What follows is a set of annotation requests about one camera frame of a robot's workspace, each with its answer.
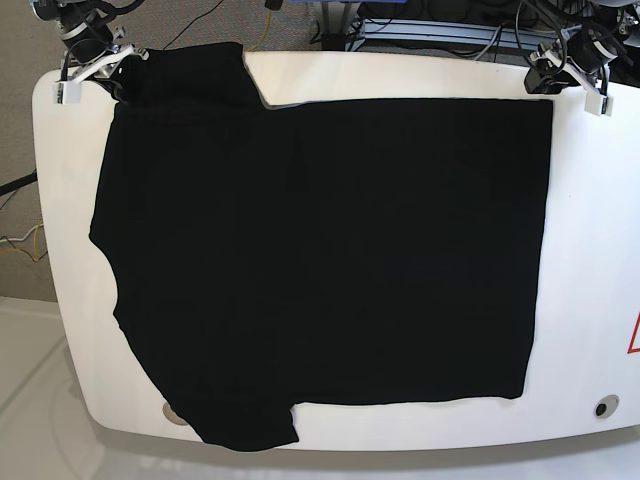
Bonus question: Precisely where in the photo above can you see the black T-shirt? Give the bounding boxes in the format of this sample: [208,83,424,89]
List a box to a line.
[89,43,554,452]

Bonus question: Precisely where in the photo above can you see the round table grommet right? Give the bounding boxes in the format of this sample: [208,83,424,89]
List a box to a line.
[594,395,620,419]

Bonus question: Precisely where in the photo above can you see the round table grommet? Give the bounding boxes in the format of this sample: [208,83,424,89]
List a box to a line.
[162,402,188,426]
[594,395,620,419]

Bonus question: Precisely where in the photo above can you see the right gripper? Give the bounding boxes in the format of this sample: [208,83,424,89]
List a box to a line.
[62,24,149,102]

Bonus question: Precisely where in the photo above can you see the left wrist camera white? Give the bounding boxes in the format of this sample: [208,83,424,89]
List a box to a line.
[584,92,613,116]

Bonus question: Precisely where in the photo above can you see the aluminium frame rail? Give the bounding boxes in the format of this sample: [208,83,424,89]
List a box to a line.
[360,19,557,51]

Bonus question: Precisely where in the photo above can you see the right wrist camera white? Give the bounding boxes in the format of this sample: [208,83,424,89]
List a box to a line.
[52,81,82,105]

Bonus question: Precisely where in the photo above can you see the round table grommet left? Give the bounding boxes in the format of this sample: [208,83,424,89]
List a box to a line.
[162,402,188,426]

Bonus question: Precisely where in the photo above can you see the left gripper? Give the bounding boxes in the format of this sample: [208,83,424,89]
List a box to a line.
[524,29,625,95]

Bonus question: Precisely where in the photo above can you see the yellow floor cable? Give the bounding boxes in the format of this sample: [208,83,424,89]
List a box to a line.
[0,224,47,263]

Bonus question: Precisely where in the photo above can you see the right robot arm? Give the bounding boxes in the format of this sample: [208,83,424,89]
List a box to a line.
[30,1,149,105]

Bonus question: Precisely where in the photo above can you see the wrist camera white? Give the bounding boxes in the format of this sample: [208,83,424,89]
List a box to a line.
[52,81,82,105]
[584,92,613,116]

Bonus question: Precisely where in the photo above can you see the yellow hanging cable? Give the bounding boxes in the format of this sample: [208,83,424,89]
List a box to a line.
[249,2,274,53]

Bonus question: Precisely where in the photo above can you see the red triangle warning sticker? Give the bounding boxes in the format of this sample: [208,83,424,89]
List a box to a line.
[627,315,640,354]

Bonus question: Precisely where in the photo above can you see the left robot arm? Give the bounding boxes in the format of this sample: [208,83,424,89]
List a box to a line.
[514,1,639,96]

